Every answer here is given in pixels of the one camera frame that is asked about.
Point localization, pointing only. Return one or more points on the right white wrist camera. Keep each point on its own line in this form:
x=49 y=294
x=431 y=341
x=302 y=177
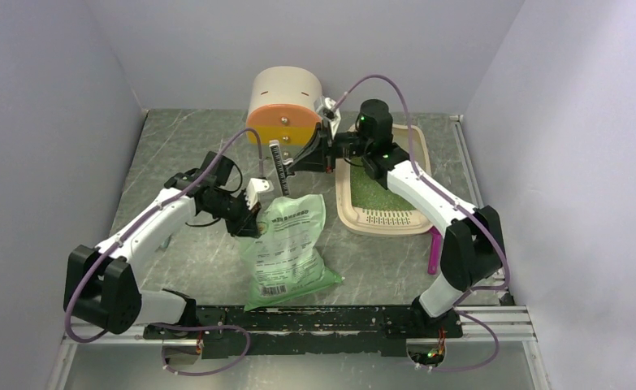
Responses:
x=325 y=108

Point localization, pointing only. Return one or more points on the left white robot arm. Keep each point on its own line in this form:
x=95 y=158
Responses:
x=102 y=285

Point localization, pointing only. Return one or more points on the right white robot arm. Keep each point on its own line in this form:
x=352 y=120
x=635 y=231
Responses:
x=473 y=246

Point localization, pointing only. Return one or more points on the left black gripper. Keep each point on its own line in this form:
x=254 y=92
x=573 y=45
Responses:
x=245 y=224

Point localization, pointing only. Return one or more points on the beige orange drawer cabinet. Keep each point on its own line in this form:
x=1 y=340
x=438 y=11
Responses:
x=281 y=108

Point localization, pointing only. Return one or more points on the green litter bag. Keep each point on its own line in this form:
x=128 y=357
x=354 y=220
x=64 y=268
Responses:
x=284 y=262

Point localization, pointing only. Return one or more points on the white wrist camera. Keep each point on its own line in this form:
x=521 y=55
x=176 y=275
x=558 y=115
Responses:
x=325 y=108
x=254 y=188

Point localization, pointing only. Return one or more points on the black mounting rail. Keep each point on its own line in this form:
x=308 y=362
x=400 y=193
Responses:
x=296 y=330

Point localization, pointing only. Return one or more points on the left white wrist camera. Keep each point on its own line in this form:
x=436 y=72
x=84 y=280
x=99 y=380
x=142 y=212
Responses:
x=254 y=188

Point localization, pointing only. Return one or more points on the beige litter box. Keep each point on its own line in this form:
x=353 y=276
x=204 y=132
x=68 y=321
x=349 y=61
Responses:
x=366 y=208

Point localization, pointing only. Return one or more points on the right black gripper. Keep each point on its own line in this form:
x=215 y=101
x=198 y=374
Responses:
x=315 y=156

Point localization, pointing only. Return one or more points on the magenta plastic scoop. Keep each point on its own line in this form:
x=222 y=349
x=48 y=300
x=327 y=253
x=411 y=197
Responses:
x=435 y=250

